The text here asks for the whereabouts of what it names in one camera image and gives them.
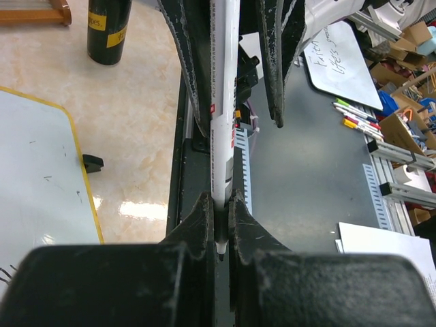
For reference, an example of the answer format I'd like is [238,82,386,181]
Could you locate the white paper sheets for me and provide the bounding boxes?
[336,222,435,300]

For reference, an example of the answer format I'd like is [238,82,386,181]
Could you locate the black board stand foot right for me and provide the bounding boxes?
[82,154,104,174]

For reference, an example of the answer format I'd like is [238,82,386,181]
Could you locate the coloured marker pens pile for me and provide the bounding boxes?
[332,99,384,142]

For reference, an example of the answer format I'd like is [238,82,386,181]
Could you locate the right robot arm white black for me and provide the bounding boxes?
[159,1,385,137]

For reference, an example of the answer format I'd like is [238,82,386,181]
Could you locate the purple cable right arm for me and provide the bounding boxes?
[245,98,261,151]

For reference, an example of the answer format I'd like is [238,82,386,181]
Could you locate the grey slotted cable duct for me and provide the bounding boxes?
[235,129,253,214]

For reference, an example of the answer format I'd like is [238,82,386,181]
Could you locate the aluminium frame profiles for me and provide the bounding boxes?
[347,10,436,236]

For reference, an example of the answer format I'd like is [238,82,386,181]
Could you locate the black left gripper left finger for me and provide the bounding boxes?
[1,192,216,326]

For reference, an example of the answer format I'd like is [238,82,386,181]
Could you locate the cardboard boxes clutter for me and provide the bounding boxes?
[366,20,436,225]

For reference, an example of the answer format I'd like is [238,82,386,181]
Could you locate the black white marker pen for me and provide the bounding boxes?
[210,1,240,260]

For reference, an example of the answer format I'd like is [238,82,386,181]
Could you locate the white board yellow frame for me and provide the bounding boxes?
[1,87,104,294]

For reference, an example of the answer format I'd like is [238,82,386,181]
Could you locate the wooden two tier shelf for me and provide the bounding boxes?
[1,0,72,26]

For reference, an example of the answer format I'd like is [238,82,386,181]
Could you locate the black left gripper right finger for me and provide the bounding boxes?
[228,191,435,326]

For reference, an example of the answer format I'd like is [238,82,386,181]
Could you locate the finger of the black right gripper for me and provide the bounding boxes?
[158,0,211,137]
[255,0,306,128]

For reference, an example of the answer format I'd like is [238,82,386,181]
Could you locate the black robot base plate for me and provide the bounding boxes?
[166,78,210,234]

